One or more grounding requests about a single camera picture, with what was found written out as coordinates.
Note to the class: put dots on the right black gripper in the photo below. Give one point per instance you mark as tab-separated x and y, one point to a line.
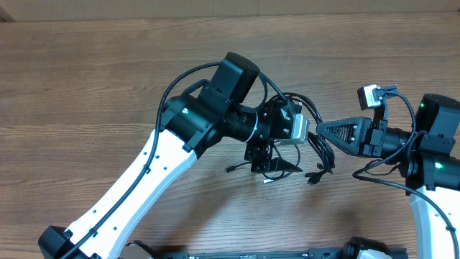
361	130

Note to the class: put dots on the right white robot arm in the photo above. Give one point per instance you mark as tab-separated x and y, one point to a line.
418	161

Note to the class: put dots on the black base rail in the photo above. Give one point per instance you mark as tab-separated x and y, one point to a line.
356	247

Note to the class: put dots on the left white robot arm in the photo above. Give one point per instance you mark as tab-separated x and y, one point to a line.
186	126

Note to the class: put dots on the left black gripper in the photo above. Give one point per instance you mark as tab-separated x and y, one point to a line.
256	153

